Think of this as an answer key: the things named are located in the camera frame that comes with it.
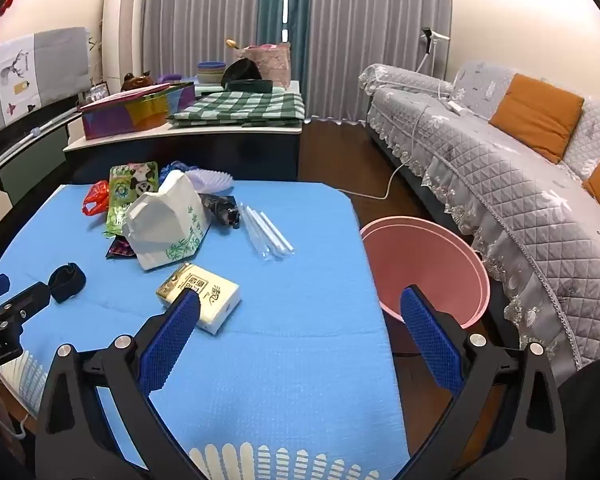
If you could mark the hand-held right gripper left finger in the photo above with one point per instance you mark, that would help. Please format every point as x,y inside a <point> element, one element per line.
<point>172,342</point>

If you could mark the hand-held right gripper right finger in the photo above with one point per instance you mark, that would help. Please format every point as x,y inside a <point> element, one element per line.
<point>430,340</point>

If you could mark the black elastic band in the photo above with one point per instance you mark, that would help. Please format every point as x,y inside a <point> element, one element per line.
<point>66,282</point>

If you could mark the white tissue pack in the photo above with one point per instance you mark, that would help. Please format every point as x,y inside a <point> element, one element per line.
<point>205,295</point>

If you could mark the pink trash bin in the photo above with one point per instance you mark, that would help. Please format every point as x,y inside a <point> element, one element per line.
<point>420,260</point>

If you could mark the dark small wrapper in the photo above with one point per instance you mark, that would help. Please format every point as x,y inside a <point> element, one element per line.
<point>117,249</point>

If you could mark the white paper bag green print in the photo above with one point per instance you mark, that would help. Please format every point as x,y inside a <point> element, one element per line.
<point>160,225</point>

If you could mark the orange-red plastic bag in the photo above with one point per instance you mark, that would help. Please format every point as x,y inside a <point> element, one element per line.
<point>96,199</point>

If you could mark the green snack packet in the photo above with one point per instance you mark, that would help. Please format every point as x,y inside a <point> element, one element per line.
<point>120,195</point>

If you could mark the black plastic wrapper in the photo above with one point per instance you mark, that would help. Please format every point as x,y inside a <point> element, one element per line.
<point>220,207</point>

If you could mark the clear straws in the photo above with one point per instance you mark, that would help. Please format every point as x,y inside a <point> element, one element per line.
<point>265,232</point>

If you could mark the blue tablecloth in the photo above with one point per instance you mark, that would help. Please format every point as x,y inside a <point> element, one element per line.
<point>280,360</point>

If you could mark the television cabinet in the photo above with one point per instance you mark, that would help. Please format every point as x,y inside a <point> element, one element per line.
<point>25,170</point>

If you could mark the sofa with grey quilted cover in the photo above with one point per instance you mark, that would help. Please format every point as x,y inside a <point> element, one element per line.
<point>505,200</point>

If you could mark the white rod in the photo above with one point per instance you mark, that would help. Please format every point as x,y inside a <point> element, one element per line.
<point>35,132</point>

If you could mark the dark cloth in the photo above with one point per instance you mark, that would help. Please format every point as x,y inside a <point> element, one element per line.
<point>595,420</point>

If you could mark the coffee table with white top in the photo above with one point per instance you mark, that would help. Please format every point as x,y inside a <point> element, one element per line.
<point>180,155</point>

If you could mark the colourful box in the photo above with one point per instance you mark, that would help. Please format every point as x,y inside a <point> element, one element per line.
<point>130,115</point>

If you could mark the white power strip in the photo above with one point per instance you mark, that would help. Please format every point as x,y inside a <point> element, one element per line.
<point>457,106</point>

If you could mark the grey printed television cover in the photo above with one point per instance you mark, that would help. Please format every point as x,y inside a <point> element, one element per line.
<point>55,60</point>

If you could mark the brown figurine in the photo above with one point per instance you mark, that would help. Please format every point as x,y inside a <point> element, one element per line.
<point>137,81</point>

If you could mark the green checked cloth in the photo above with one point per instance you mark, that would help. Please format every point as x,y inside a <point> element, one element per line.
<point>240,107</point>

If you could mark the purple cup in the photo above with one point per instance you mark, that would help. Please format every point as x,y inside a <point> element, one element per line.
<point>169,78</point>

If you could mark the dark green tray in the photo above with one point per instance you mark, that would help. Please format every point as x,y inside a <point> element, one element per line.
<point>250,86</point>

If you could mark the stack of coloured bowls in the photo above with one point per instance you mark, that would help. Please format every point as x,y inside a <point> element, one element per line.
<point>210,72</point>

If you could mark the black bag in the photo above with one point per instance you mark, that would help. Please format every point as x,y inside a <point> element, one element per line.
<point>240,70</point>

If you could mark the white standing air conditioner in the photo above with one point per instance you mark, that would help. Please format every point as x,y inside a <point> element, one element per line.
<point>122,25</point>

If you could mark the pink lace basket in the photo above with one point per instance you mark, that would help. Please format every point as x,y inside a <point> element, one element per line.
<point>275,65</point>

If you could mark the white stand with black clip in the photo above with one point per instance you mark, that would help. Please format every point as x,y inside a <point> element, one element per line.
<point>428,35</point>

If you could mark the yellow-headed stick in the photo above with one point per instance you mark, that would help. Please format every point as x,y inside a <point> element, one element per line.
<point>231,42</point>

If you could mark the grey curtain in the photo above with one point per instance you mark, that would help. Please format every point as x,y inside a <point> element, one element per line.
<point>380,25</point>
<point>200,10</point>

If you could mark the teal curtain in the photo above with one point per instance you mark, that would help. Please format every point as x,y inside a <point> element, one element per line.
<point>275,5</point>

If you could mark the small photo frame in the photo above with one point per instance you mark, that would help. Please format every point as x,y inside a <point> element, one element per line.
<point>96,95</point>

